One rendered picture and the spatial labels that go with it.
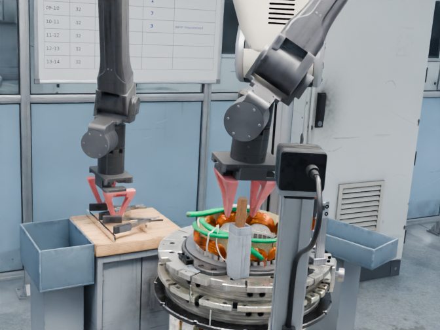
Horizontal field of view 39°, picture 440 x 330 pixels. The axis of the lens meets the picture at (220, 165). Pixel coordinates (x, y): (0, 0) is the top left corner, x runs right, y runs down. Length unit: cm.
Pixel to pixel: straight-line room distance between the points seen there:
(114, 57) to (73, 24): 201
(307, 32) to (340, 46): 243
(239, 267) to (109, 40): 49
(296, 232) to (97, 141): 69
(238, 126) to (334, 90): 252
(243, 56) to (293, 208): 94
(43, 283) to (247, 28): 74
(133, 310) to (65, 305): 14
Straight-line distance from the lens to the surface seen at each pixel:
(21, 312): 338
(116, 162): 132
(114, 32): 121
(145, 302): 135
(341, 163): 350
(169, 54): 341
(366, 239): 145
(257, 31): 150
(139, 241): 128
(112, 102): 129
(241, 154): 96
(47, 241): 141
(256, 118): 87
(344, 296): 143
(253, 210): 102
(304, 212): 61
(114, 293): 131
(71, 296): 131
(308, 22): 94
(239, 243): 102
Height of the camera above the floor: 152
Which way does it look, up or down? 14 degrees down
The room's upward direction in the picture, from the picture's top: 3 degrees clockwise
